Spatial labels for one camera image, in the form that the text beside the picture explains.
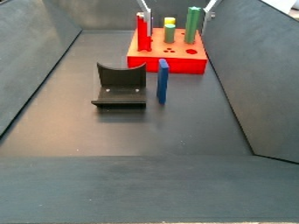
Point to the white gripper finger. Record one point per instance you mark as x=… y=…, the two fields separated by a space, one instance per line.
x=208 y=13
x=147 y=16

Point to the blue rectangular peg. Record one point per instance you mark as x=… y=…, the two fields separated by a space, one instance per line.
x=161 y=80

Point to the red peg board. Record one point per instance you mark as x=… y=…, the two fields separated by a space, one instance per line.
x=185 y=58

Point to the green star peg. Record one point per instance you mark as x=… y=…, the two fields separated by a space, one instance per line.
x=191 y=24

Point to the yellow cylinder peg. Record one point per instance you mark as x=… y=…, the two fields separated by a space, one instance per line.
x=168 y=20

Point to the green cylinder peg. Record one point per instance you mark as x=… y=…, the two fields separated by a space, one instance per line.
x=168 y=33

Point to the tall red notched peg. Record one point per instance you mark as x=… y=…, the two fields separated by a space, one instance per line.
x=143 y=32

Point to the black curved stand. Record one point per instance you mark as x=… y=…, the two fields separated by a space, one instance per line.
x=121 y=86

